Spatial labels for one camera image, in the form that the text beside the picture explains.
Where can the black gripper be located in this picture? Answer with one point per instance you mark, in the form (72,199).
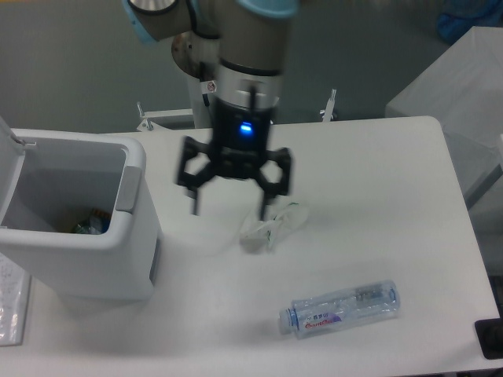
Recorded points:
(237,150)

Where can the white push-lid trash can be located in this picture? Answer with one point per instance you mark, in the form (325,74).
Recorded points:
(77,214)

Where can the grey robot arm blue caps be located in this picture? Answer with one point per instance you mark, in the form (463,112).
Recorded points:
(252,41)

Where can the trash inside can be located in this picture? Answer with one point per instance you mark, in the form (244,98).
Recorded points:
(96,223)

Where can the crumpled white plastic bag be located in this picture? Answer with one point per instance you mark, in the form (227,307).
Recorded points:
(256,235)

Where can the silver clamp bolt right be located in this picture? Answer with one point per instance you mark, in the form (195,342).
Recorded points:
(328,113)

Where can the empty clear plastic bottle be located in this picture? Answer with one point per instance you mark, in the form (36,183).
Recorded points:
(340,310)

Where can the white side table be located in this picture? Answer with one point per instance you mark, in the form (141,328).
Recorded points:
(462,89)

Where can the paper sheet in plastic sleeve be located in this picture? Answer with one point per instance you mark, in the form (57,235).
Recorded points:
(15,290)

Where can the blue object top right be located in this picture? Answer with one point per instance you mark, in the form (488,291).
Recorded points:
(451,28)

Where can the black device at table edge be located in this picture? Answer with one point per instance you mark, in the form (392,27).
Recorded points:
(489,334)

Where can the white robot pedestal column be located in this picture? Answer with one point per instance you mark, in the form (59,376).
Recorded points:
(197,59)

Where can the white bracket with bolts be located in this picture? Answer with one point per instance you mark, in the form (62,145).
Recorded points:
(180,119)

